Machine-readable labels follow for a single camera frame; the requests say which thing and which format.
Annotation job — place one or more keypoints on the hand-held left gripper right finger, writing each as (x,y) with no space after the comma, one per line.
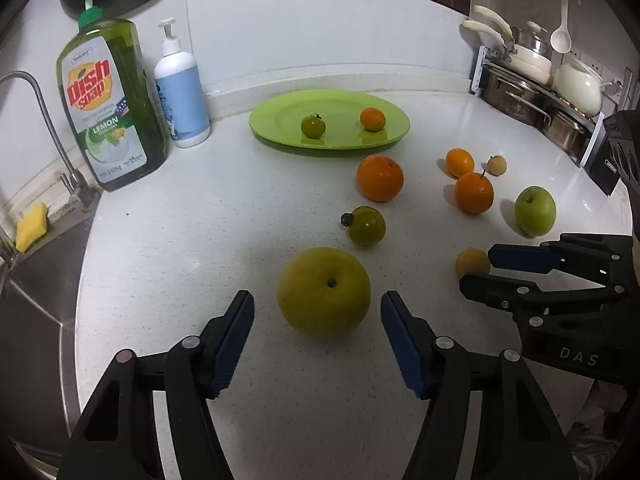
(405,345)

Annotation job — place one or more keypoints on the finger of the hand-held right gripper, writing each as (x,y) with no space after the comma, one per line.
(495,287)
(520,257)

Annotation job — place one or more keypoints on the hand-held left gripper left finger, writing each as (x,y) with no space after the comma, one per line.
(227,350)

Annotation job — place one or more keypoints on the small beige longan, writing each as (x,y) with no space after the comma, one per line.
(497,166)
(471,261)

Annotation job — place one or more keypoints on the green apple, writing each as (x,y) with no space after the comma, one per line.
(535,211)

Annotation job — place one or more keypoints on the medium orange with stem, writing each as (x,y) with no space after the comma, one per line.
(473,193)

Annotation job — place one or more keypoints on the large yellow-green pear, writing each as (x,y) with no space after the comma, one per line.
(322,300)

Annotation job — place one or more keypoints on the small orange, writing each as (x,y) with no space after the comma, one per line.
(372,119)
(459,162)

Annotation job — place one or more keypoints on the green tomato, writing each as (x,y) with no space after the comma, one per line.
(367,227)
(313,127)

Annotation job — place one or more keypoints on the large orange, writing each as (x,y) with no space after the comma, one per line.
(380,178)

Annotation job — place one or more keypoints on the green plate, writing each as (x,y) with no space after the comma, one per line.
(280,120)

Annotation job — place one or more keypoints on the person's right hand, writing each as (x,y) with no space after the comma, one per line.
(612,405)

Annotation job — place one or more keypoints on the person's patterned clothing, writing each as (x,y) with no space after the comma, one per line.
(595,460)

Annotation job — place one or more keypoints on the black knife block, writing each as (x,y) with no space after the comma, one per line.
(612,160)

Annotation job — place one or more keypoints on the stainless steel pot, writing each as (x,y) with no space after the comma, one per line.
(510,95)
(567,127)

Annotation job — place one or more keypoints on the white ceramic pot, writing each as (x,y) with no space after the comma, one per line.
(577,87)

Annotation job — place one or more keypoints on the white pot rack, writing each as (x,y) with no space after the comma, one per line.
(482,77)

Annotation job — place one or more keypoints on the stainless steel sink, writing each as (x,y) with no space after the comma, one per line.
(40,310)

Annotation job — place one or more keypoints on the steel pot with lid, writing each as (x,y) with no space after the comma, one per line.
(532,40)

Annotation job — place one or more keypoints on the white ladle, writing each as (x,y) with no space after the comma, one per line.
(561,37)

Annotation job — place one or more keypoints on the white saucepan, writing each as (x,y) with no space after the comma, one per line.
(492,15)
(482,30)

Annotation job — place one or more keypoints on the yellow sponge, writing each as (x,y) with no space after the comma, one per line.
(31,227)

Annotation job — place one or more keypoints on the white pump bottle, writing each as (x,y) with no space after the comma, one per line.
(181,100)

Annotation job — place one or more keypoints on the green dish soap bottle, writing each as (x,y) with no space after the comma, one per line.
(107,110)

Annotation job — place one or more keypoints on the thin curved faucet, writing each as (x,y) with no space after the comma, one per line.
(47,120)

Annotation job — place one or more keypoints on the white wall outlets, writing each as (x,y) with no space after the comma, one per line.
(592,65)

